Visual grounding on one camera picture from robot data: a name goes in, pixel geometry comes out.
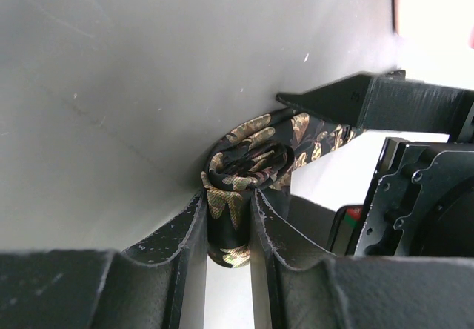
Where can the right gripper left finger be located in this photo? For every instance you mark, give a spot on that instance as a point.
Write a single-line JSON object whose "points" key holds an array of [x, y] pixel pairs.
{"points": [[158, 282]]}

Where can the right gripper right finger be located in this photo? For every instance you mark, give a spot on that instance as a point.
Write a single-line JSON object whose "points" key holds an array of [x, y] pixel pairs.
{"points": [[298, 284]]}

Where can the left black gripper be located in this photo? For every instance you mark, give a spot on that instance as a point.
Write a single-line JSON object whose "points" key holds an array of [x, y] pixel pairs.
{"points": [[420, 199]]}

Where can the black gold floral tie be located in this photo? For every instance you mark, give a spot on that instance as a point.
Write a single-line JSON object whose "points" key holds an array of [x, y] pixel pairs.
{"points": [[260, 154]]}

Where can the dark grey table mat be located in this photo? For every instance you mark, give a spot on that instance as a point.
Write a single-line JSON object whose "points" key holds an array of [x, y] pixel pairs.
{"points": [[109, 107]]}

